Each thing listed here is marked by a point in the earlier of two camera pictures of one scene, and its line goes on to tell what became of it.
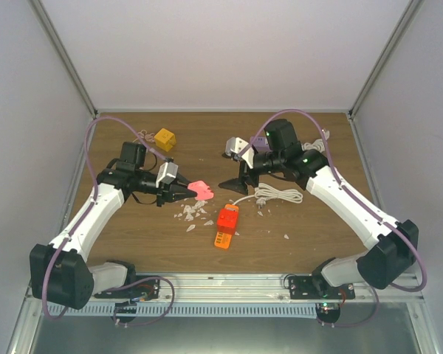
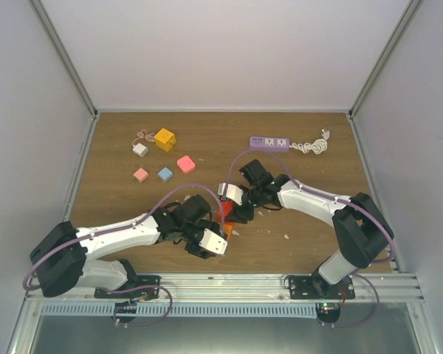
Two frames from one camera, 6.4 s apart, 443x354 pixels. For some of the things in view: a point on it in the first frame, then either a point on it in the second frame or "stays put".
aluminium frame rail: (249, 288) stays put
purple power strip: (261, 144) stays put
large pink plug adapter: (203, 191) -> (186, 164)
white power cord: (317, 144) stays put
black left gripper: (164, 189) -> (198, 251)
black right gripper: (238, 184) -> (241, 215)
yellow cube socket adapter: (165, 139) stays put
